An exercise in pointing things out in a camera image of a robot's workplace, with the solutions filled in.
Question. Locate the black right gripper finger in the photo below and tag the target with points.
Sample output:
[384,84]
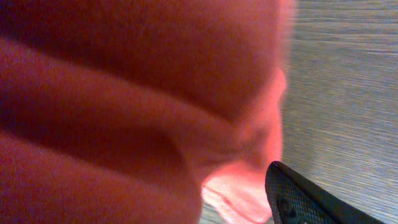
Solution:
[296,200]

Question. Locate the orange red t-shirt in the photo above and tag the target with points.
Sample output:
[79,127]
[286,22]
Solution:
[140,111]

